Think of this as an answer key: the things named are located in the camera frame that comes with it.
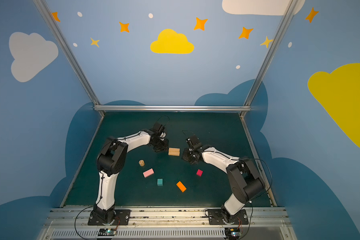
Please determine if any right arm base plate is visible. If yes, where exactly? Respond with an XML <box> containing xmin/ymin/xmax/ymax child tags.
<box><xmin>205</xmin><ymin>209</ymin><xmax>249</xmax><ymax>225</ymax></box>

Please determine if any right controller board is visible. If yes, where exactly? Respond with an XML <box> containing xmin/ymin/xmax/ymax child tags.
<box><xmin>224</xmin><ymin>228</ymin><xmax>241</xmax><ymax>240</ymax></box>

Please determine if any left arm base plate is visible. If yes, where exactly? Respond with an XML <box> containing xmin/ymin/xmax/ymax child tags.
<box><xmin>88</xmin><ymin>209</ymin><xmax>131</xmax><ymax>226</ymax></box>

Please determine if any left aluminium frame post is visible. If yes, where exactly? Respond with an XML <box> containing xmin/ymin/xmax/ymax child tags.
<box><xmin>33</xmin><ymin>0</ymin><xmax>101</xmax><ymax>107</ymax></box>

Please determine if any back aluminium frame bar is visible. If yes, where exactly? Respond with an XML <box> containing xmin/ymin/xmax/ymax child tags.
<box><xmin>94</xmin><ymin>105</ymin><xmax>251</xmax><ymax>112</ymax></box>

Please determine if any right aluminium frame post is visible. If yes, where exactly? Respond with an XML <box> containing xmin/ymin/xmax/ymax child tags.
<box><xmin>240</xmin><ymin>0</ymin><xmax>300</xmax><ymax>120</ymax></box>

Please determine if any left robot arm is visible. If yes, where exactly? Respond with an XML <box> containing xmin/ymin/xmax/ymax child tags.
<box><xmin>88</xmin><ymin>129</ymin><xmax>169</xmax><ymax>226</ymax></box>

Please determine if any orange rectangular block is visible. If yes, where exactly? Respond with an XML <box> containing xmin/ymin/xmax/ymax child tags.
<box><xmin>176</xmin><ymin>181</ymin><xmax>187</xmax><ymax>193</ymax></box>

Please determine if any controller board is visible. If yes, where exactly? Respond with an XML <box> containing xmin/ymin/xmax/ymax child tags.
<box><xmin>224</xmin><ymin>228</ymin><xmax>241</xmax><ymax>240</ymax></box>
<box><xmin>98</xmin><ymin>228</ymin><xmax>117</xmax><ymax>237</ymax></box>

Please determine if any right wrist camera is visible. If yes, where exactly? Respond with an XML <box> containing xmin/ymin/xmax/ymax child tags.
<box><xmin>187</xmin><ymin>135</ymin><xmax>203</xmax><ymax>150</ymax></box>

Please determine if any pink rectangular block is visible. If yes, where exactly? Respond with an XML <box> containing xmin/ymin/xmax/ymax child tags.
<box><xmin>143</xmin><ymin>169</ymin><xmax>155</xmax><ymax>178</ymax></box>

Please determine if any aluminium front rail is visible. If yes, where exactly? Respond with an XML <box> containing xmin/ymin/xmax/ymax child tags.
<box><xmin>38</xmin><ymin>207</ymin><xmax>297</xmax><ymax>240</ymax></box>

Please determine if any natural wood block long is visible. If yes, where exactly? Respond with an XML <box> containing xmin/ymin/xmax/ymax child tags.
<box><xmin>168</xmin><ymin>148</ymin><xmax>180</xmax><ymax>156</ymax></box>

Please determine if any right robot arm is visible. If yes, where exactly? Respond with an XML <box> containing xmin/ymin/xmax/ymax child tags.
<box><xmin>182</xmin><ymin>145</ymin><xmax>266</xmax><ymax>225</ymax></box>

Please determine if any left controller board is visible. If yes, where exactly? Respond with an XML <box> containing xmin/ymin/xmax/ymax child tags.
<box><xmin>98</xmin><ymin>228</ymin><xmax>117</xmax><ymax>237</ymax></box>

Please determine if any aluminium frame post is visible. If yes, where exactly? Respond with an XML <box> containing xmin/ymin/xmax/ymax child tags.
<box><xmin>33</xmin><ymin>0</ymin><xmax>101</xmax><ymax>107</ymax></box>
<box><xmin>240</xmin><ymin>0</ymin><xmax>300</xmax><ymax>120</ymax></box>

